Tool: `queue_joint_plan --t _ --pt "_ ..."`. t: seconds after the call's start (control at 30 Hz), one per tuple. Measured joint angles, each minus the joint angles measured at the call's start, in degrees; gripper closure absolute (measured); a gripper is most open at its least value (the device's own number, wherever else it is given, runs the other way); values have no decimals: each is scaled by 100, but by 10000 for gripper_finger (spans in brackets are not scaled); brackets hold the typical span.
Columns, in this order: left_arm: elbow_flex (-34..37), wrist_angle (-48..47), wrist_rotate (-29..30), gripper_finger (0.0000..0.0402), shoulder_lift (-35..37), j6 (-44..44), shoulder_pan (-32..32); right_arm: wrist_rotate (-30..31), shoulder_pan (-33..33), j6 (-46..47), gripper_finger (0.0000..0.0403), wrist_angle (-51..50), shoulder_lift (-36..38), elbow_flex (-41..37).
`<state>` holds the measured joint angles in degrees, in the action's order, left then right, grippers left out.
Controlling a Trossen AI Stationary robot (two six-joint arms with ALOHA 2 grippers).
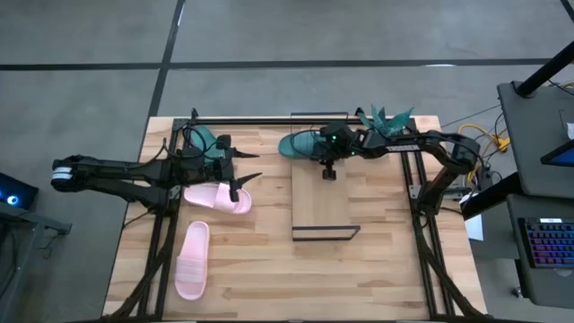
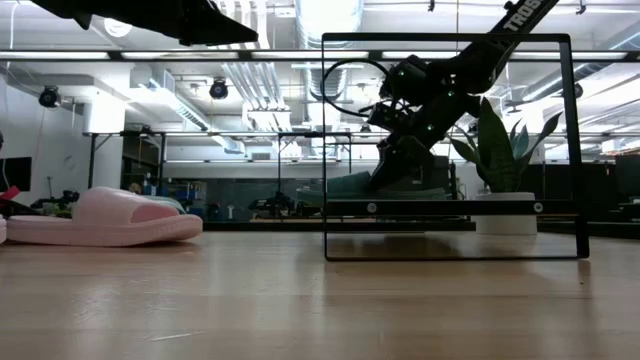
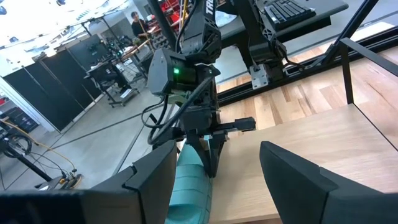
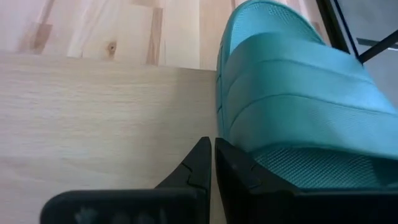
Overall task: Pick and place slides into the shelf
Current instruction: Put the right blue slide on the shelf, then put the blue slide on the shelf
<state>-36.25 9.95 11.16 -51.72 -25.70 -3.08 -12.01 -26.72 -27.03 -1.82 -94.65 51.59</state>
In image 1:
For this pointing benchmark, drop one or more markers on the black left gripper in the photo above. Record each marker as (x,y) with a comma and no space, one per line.
(202,168)

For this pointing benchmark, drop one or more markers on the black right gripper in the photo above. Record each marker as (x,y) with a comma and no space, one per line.
(341,139)

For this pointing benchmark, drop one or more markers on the green rubber slide sandal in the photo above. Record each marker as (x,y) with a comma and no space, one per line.
(291,145)
(204,137)

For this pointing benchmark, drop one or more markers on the pink rubber slide sandal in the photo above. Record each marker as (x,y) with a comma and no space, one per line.
(193,260)
(211,197)

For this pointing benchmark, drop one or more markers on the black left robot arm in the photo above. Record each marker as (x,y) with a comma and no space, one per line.
(112,172)

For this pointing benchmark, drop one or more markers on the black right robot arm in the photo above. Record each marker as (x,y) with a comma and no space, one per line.
(403,145)

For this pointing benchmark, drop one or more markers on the green snake plant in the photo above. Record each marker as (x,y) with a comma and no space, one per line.
(390,121)

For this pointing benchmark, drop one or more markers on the white paper sheet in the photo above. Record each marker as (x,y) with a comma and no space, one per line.
(475,226)

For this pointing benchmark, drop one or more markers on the black desk beam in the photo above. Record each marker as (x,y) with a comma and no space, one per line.
(493,193)

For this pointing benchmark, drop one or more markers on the grey metal stand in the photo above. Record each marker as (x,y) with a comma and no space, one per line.
(45,224)

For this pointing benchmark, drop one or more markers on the black computer with blue lights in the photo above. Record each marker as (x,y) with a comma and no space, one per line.
(13,193)

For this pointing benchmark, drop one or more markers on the black pole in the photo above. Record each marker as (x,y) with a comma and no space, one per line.
(542,72)

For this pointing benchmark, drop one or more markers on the laptop with blue screen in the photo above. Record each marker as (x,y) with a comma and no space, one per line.
(560,157)

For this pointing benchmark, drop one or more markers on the backlit computer keyboard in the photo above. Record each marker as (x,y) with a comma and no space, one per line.
(551,244)

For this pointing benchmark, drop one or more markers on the grey keyboard desk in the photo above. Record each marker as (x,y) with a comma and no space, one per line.
(538,287)

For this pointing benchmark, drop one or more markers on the black aluminium table frame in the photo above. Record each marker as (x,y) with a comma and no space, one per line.
(251,121)

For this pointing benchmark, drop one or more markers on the black frame wooden shelf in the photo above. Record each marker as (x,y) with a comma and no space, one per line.
(320,197)

